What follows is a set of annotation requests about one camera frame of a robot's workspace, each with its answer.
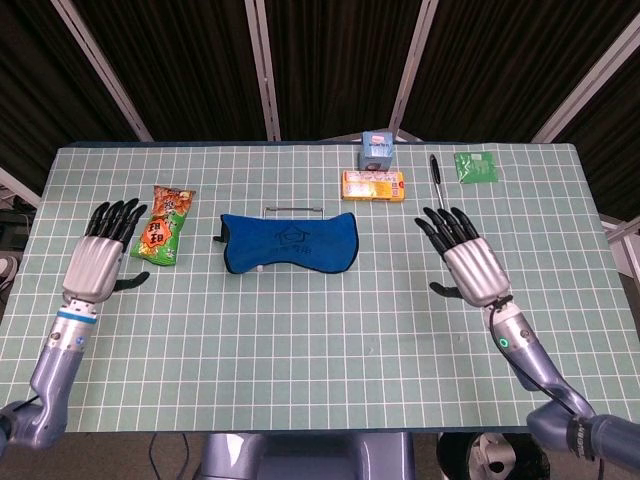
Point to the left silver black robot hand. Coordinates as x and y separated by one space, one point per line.
95 265

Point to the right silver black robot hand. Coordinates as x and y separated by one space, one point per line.
475 270

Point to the blue towel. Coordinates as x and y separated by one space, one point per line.
290 245

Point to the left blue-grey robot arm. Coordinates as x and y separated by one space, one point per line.
50 370

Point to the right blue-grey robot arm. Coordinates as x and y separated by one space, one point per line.
532 355

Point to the green orange snack bag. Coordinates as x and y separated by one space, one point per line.
160 230

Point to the green packet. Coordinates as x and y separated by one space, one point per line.
476 167

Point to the yellow flat box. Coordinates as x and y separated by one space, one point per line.
372 186

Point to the light blue carton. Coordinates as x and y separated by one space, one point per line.
376 150

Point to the green grid table mat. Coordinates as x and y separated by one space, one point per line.
300 350

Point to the blue-grey robot torso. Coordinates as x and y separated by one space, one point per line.
300 457

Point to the aluminium frame post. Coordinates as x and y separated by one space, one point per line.
265 75
100 70
410 70
585 85

